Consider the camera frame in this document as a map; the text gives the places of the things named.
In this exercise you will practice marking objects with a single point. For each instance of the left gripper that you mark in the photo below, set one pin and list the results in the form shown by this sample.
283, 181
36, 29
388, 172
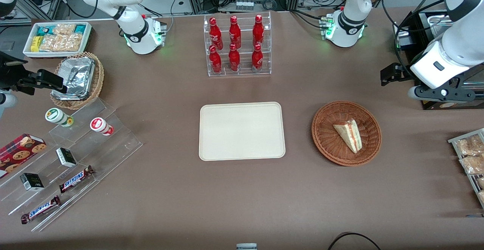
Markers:
404, 73

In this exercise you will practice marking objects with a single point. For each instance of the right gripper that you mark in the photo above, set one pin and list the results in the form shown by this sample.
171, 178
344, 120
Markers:
10, 72

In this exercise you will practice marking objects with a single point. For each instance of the triangular sandwich wedge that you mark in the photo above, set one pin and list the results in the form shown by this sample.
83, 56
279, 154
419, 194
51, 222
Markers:
349, 134

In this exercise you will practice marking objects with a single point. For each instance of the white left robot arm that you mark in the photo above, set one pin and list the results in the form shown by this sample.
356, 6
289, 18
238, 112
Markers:
461, 42

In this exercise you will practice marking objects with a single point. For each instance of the wicker basket with foil containers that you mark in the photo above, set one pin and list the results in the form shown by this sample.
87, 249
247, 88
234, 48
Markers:
97, 79

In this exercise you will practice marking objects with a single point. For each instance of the tray of packaged snacks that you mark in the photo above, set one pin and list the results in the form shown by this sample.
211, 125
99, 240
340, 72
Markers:
453, 141

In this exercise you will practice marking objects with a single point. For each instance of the round brown wicker basket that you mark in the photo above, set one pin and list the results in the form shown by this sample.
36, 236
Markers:
329, 140

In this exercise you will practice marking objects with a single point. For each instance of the beige rectangular tray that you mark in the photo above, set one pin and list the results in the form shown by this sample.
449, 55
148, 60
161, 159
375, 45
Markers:
242, 131

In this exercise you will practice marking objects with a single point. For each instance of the stack of foil containers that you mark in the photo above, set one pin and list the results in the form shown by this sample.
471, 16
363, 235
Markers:
75, 76

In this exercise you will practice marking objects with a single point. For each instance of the white rectangular snack bin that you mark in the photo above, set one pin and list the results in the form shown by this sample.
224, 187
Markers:
28, 51

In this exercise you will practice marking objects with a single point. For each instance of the yellow snack packet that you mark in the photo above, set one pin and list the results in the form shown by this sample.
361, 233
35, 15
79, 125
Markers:
36, 44

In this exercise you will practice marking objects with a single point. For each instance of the clear bag of crackers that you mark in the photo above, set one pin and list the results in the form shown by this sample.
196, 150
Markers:
64, 28
60, 42

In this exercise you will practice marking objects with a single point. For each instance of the green lid yogurt cup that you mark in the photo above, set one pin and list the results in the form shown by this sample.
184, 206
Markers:
55, 115

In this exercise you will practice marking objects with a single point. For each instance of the teal snack packet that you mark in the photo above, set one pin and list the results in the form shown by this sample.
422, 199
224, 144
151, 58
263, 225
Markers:
80, 28
44, 30

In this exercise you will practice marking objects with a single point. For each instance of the red lid yogurt cup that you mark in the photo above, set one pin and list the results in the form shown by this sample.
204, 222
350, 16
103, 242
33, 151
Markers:
99, 124

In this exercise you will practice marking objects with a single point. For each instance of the small black carton box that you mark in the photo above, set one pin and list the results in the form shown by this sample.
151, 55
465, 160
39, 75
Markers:
32, 182
66, 157

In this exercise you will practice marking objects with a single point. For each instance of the red tartan cookie box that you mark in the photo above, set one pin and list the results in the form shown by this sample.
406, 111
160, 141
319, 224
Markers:
19, 153

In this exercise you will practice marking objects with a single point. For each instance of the clear acrylic stepped shelf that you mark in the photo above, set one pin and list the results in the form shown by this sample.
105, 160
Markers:
113, 148

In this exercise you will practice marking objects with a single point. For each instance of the clear bag of pastries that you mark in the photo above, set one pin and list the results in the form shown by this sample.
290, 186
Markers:
481, 184
472, 165
470, 146

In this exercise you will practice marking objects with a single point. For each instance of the Snickers chocolate bar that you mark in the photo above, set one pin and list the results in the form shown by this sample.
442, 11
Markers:
41, 209
75, 179

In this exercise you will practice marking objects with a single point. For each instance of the red cola bottle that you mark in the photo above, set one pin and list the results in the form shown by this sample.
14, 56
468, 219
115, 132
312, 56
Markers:
215, 62
216, 34
258, 32
257, 61
235, 34
234, 61

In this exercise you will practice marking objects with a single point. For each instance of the clear acrylic bottle rack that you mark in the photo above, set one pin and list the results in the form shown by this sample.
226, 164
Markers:
244, 70

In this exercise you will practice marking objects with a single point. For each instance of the white power strip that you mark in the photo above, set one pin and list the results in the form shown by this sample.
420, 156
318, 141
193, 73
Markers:
244, 5

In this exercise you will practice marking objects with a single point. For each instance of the grey device at table edge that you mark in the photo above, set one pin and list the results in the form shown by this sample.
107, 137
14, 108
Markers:
246, 247

